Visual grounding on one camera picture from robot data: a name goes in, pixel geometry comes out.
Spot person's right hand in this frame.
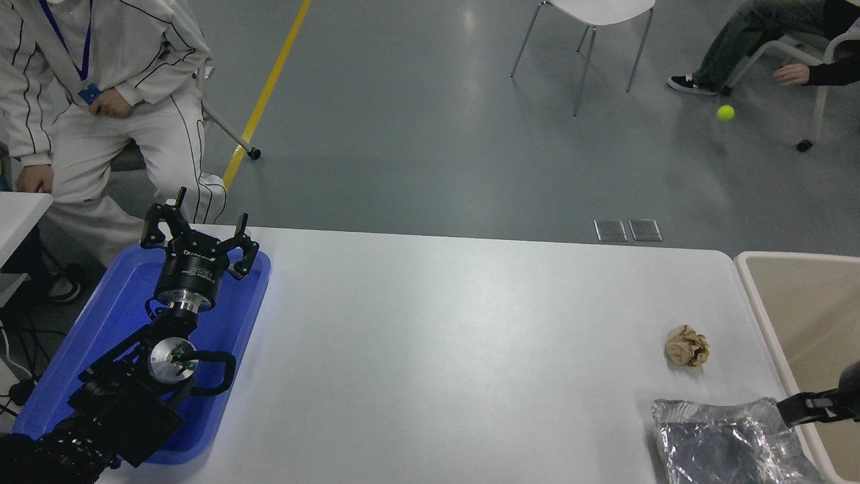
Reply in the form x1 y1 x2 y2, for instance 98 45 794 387
15 163 54 194

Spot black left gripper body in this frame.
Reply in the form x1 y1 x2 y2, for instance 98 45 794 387
155 237 233 301

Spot white chair with metal legs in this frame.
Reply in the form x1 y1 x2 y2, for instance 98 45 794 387
509 0 656 116

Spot white chair with casters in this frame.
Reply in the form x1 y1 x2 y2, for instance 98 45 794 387
721 30 860 153
107 60 263 172

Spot crumpled tan paper ball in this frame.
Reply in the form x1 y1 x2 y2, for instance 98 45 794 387
664 325 711 368

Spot small white side table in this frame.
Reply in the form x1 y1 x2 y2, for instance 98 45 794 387
0 191 54 307

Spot blue plastic tray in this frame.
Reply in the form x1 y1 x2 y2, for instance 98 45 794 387
12 243 272 466

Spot person's hand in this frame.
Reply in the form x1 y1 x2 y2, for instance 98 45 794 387
773 64 811 86

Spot person's left hand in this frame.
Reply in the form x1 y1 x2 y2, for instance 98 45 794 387
89 87 134 119

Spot black floor cables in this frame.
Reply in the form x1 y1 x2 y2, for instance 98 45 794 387
0 306 54 421

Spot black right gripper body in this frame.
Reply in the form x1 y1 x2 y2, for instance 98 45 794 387
836 362 860 423

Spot blue lanyard with badge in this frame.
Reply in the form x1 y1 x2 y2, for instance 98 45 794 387
39 0 103 106

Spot person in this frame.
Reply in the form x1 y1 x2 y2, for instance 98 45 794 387
0 0 228 303
667 0 860 96

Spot large pale bin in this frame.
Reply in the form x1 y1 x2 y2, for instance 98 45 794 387
734 251 860 484

